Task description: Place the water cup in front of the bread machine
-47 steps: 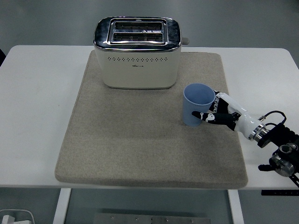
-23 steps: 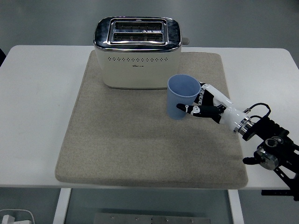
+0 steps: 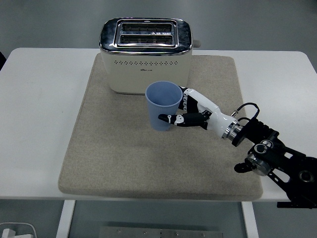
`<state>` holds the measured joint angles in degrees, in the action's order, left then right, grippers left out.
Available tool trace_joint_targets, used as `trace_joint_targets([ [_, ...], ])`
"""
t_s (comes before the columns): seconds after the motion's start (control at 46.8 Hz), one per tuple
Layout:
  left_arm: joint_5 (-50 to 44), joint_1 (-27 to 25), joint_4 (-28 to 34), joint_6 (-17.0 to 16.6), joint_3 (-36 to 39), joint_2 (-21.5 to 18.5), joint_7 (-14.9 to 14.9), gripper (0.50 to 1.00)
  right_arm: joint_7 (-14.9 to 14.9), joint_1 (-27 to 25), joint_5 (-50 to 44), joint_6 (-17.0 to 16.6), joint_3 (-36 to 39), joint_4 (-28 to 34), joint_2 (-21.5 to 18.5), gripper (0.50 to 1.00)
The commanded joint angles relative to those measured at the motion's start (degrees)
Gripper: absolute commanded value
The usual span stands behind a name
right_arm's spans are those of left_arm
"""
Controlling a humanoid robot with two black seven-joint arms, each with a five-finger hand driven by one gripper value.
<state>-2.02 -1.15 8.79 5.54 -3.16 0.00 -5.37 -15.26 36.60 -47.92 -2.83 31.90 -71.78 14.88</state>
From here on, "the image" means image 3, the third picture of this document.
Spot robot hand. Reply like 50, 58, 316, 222
158, 86, 235, 137

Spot blue ribbed plastic cup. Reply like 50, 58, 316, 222
145, 81, 184, 132

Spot white chrome two-slot toaster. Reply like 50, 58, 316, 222
99, 17, 202, 96

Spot beige fabric mat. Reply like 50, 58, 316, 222
57, 53, 264, 201

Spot white table leg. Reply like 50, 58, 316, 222
54, 199, 76, 238
241, 201, 260, 238

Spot black table control panel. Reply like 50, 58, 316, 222
276, 202, 317, 209

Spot white plug block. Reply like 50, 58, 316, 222
1, 227, 16, 238

